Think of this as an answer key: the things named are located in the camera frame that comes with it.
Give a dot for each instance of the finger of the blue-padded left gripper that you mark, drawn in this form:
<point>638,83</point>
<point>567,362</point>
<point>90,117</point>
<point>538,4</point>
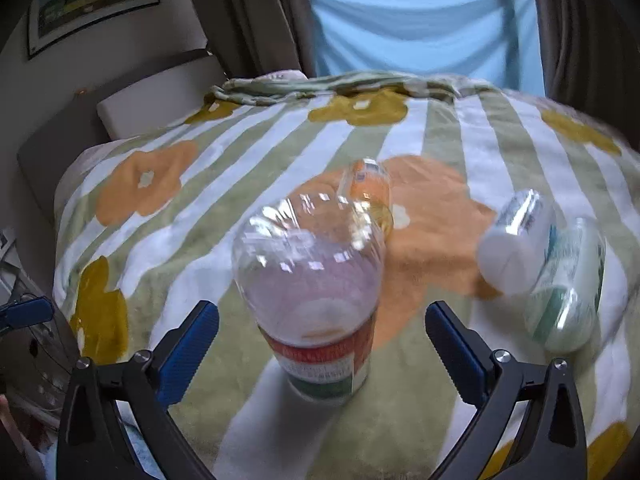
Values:
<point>25,313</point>

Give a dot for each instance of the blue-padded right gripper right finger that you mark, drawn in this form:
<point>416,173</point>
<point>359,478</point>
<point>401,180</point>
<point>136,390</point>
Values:
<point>551,439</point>

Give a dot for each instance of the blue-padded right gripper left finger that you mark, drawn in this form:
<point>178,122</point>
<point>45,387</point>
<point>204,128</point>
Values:
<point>93,443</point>

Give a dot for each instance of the white green label cup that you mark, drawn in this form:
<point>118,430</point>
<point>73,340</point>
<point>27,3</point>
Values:
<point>562,309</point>

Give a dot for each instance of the clear amber plastic cup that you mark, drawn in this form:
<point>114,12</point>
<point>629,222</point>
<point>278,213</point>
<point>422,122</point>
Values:
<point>367,182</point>

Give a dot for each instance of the striped flower pattern blanket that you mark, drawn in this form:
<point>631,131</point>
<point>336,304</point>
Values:
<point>148,232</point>

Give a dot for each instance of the grey bed headboard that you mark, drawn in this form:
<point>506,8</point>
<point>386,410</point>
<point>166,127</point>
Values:
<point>46,154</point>

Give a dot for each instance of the white pillow cushion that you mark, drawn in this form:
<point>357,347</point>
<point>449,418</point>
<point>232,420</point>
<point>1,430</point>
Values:
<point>161,99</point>

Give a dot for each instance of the brown left curtain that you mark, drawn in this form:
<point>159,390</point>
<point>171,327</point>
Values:
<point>252,38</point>

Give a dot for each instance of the brown curtain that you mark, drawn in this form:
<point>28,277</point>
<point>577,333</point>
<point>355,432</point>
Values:
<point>591,61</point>
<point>252,38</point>

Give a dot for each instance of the light blue hanging cloth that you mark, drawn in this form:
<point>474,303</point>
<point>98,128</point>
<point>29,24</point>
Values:
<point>496,40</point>

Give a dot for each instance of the brown right curtain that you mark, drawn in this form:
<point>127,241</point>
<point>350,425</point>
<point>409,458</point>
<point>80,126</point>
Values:
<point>591,61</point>

